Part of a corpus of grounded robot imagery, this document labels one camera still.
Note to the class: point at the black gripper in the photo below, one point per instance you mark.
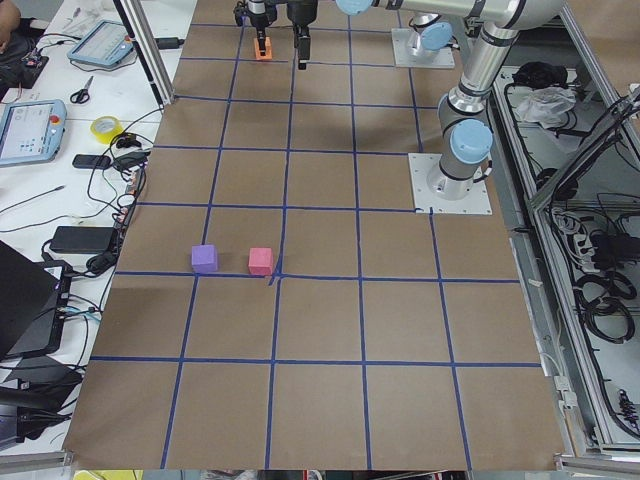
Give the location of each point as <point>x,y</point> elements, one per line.
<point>259,21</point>
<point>301,16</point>

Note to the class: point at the orange foam cube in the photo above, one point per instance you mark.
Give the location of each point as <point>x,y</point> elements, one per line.
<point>263,49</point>

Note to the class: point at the far teach pendant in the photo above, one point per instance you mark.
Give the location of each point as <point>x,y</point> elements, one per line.
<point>105,46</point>

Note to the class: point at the teach pendant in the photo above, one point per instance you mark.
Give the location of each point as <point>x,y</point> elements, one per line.
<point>31,132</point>
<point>105,46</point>

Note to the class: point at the yellow tape roll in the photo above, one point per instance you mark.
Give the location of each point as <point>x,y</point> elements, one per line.
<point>106,128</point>

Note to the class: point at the black mobile phone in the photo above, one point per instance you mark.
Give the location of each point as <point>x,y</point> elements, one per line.
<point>91,161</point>

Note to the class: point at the red foam cube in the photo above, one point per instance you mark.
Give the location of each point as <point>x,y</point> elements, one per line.
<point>261,261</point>

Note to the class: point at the purple foam cube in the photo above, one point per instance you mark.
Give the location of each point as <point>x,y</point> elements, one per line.
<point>204,259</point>

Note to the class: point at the white crumpled cloth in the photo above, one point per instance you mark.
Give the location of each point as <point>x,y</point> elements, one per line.
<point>548,107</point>

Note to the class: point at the near teach pendant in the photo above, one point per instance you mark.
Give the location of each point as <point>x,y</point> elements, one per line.
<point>31,132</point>

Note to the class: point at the black power adapter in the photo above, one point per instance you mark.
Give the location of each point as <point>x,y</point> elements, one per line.
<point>81,240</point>

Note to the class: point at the black laptop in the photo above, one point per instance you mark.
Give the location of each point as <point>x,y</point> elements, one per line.
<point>33,298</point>

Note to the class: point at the aluminium frame post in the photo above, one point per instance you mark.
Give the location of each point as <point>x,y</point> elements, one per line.
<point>134,19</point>

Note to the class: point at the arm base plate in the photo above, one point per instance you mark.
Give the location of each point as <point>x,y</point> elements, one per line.
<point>435,193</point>
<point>412,50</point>

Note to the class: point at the black handled scissors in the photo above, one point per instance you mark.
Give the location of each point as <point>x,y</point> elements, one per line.
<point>82,95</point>

